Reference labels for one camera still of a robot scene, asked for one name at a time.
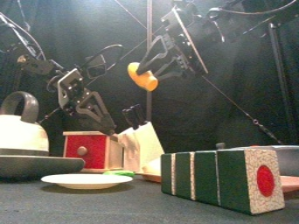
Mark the green toy corn husk leaf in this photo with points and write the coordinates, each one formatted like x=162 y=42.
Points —
x=118 y=173

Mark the small dark cylindrical toy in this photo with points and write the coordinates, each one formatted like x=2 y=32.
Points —
x=220 y=145

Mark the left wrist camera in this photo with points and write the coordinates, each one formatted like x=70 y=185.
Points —
x=94 y=66

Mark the metal frame corner post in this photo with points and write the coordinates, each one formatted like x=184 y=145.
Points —
x=277 y=73

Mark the vertical metal frame pole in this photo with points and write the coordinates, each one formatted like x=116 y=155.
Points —
x=148 y=105

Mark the white round plate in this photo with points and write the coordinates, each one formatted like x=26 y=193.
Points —
x=85 y=180

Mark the wooden box with red drawer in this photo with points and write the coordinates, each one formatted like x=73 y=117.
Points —
x=86 y=148

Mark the cream toy food piece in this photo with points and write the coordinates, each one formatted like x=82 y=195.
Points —
x=152 y=168

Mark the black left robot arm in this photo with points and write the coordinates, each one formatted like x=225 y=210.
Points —
x=34 y=65

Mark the green toy sushi roll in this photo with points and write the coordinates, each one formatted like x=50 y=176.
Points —
x=229 y=180

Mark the cream wooden knife block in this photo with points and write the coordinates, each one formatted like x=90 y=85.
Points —
x=146 y=145

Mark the pink cutting board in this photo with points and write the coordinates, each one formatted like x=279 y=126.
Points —
x=289 y=183

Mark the grey blue bowl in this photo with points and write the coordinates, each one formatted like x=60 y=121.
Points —
x=288 y=160

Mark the dark grey round cooktop base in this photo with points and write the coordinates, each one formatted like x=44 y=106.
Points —
x=38 y=166

